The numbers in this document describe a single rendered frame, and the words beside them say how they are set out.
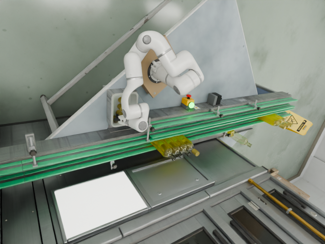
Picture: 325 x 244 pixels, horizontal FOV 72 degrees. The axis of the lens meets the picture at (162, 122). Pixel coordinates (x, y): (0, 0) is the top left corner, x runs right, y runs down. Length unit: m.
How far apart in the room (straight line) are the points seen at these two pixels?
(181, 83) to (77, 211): 0.82
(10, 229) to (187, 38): 1.45
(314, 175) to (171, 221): 6.71
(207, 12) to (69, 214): 1.46
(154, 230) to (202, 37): 1.27
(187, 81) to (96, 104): 0.58
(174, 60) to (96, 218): 0.86
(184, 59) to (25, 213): 1.10
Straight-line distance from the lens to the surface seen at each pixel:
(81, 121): 1.45
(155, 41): 1.14
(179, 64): 1.17
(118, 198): 1.29
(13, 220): 1.35
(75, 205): 1.28
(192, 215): 1.33
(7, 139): 1.94
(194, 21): 1.63
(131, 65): 1.13
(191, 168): 1.56
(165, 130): 1.55
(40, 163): 1.30
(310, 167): 7.70
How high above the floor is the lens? 2.00
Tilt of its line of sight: 46 degrees down
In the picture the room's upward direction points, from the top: 130 degrees clockwise
